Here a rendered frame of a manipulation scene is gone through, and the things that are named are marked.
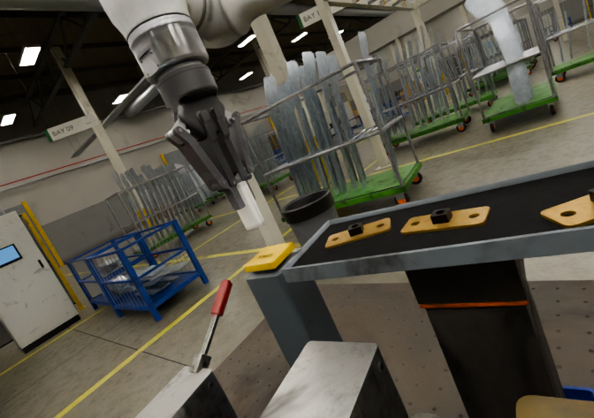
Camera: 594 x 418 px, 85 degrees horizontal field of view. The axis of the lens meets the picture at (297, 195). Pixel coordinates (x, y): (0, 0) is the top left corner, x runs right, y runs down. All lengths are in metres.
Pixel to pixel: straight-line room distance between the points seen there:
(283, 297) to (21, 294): 6.18
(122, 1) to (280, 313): 0.45
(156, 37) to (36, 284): 6.22
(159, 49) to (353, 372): 0.41
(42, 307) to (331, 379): 6.38
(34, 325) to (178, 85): 6.26
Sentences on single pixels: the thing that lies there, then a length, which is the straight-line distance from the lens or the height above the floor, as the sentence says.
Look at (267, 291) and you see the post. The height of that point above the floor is 1.12.
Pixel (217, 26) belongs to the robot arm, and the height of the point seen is 1.51.
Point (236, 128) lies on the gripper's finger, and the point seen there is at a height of 1.35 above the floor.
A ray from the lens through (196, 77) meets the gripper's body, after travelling 0.46.
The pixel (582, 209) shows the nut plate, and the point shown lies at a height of 1.16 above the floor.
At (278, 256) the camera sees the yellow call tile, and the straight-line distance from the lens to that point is 0.47.
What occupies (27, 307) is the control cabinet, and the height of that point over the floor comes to 0.59.
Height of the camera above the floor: 1.30
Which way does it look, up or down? 10 degrees down
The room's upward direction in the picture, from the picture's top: 24 degrees counter-clockwise
